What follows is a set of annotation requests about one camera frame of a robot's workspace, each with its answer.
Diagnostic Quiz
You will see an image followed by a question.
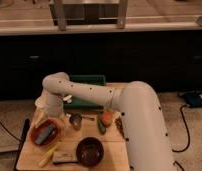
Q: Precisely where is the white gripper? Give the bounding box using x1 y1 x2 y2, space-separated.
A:
44 94 63 118

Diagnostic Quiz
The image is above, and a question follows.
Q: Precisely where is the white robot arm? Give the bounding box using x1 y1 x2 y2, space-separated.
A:
42 72 176 171

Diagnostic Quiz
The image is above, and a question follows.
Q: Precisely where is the red bowl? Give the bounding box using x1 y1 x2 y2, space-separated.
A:
30 119 61 147

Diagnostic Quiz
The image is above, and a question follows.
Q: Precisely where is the dark brown bowl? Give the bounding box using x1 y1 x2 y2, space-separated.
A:
76 137 104 167

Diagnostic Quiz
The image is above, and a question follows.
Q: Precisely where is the white cup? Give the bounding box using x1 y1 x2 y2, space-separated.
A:
35 96 46 110

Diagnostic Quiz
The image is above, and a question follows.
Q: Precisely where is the white plastic fork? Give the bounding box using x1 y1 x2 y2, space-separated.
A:
63 95 72 104

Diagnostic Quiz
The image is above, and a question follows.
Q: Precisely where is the green tray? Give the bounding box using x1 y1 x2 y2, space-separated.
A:
64 75 106 109

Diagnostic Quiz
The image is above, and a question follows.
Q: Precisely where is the wooden cutting board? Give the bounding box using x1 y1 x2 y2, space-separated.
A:
15 81 132 171

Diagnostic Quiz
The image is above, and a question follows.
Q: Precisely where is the yellow banana toy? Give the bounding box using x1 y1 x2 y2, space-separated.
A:
38 144 58 167

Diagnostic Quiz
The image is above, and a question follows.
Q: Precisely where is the green cucumber toy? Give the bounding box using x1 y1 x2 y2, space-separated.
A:
97 115 106 135

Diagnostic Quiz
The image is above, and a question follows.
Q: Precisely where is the orange carrot toy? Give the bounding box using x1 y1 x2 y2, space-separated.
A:
101 111 113 126

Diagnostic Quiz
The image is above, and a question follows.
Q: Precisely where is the bunch of red grapes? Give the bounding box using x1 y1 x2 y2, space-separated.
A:
115 117 124 138

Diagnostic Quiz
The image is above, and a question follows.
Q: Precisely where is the black device on floor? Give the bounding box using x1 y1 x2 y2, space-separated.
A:
178 91 202 108

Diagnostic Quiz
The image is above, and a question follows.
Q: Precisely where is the brush with black handle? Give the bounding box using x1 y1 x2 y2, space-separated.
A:
53 151 77 165

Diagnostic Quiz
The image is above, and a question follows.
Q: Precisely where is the metal stool frame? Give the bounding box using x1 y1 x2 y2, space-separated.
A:
49 0 128 31

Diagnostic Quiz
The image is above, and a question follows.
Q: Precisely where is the black cable right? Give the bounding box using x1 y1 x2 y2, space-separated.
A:
172 104 192 171

